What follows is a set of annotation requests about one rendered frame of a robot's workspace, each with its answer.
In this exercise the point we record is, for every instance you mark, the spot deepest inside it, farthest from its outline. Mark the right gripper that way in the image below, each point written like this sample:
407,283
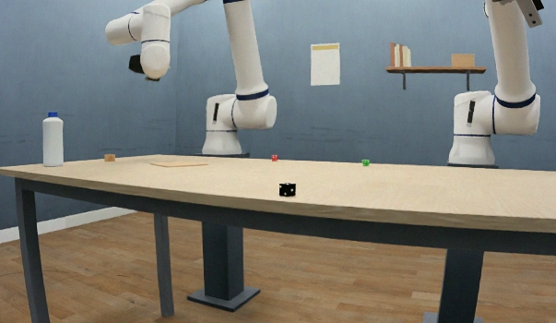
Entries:
135,65

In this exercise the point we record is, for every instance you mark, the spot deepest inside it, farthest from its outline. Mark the white plastic bottle with blue cap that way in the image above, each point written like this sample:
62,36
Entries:
52,141

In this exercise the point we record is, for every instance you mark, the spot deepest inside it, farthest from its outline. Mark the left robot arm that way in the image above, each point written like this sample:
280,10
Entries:
515,110

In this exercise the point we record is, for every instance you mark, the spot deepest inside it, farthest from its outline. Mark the black die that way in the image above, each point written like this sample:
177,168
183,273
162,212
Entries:
287,189

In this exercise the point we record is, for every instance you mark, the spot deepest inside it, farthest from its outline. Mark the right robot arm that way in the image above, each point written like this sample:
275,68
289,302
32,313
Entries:
250,108

